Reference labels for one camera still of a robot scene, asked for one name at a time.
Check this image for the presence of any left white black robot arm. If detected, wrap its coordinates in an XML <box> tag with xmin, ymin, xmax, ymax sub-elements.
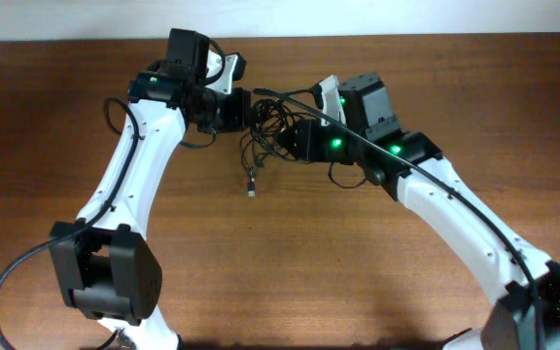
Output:
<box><xmin>50</xmin><ymin>29</ymin><xmax>251</xmax><ymax>349</ymax></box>

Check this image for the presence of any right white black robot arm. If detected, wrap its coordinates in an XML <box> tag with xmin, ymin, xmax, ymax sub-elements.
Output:
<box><xmin>277</xmin><ymin>73</ymin><xmax>560</xmax><ymax>350</ymax></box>

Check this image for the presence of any black thin cable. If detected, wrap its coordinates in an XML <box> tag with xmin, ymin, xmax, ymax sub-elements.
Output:
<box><xmin>248</xmin><ymin>96</ymin><xmax>318</xmax><ymax>165</ymax></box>

